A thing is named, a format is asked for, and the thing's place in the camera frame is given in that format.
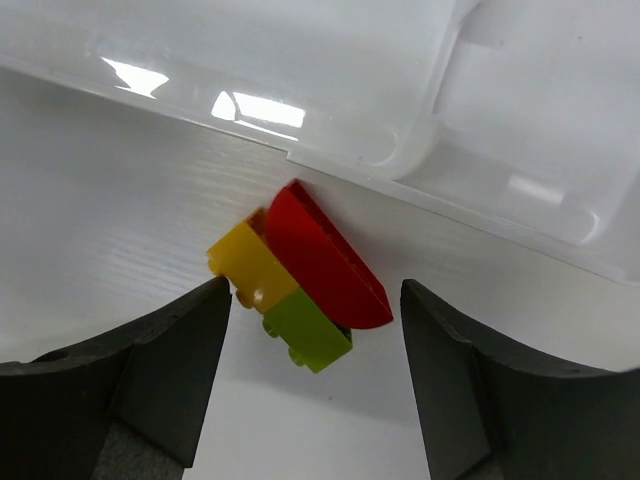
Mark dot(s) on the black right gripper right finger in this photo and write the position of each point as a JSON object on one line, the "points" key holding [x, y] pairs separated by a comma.
{"points": [[491, 407]]}

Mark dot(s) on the white divided sorting tray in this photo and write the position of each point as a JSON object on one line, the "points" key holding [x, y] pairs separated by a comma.
{"points": [[519, 118]]}

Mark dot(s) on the red yellow green lego stack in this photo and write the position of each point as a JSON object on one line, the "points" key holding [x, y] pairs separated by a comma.
{"points": [[291, 264]]}

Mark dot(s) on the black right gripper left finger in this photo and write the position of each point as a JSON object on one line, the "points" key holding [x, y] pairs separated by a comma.
{"points": [[129, 403]]}

